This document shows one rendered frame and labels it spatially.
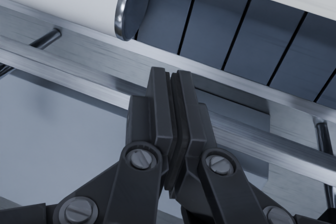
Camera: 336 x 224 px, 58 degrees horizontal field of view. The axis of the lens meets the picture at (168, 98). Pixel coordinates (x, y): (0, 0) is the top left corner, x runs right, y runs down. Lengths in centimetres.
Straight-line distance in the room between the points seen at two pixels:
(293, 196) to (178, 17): 27
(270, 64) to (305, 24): 4
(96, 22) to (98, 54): 14
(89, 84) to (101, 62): 16
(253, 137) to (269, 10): 9
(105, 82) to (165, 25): 8
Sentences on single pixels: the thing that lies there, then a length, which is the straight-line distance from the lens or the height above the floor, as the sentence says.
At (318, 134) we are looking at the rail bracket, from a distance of 33.
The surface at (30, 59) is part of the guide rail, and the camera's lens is 21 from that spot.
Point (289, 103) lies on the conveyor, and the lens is 27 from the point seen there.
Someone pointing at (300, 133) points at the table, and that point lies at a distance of 35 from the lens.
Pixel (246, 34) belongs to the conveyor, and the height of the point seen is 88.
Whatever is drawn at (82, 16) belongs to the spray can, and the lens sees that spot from 21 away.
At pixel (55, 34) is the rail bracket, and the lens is 36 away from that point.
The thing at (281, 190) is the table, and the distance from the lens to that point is 41.
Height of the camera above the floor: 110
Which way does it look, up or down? 52 degrees down
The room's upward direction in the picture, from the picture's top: 153 degrees counter-clockwise
